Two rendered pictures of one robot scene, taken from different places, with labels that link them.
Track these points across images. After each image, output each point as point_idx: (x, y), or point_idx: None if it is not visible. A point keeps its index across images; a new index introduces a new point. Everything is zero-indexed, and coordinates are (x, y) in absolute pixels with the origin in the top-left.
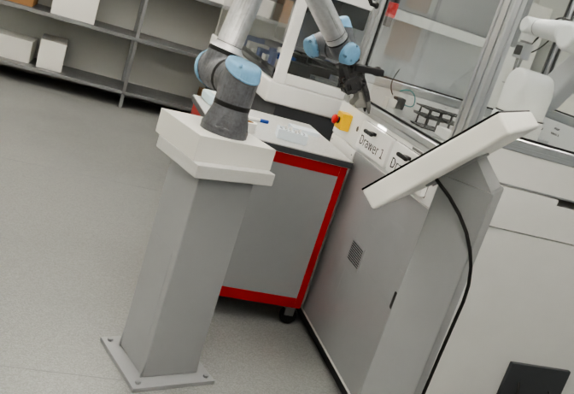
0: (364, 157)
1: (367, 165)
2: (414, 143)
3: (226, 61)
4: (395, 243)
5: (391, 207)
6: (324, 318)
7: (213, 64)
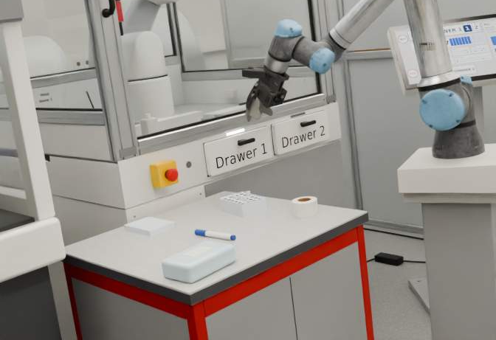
0: (224, 178)
1: (238, 178)
2: (291, 111)
3: (469, 80)
4: (319, 191)
5: (297, 175)
6: None
7: (466, 94)
